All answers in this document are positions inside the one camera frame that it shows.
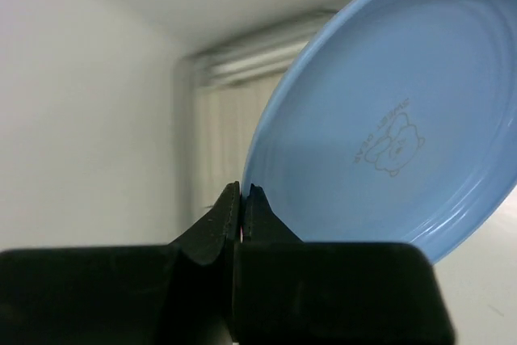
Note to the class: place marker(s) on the blue plastic plate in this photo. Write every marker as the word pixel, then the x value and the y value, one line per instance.
pixel 397 123

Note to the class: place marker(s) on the aluminium frame rail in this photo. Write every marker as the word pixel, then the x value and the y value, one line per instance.
pixel 218 96

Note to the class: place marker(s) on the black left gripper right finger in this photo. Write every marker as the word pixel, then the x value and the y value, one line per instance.
pixel 286 291

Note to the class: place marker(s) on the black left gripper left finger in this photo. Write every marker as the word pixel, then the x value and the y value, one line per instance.
pixel 147 294

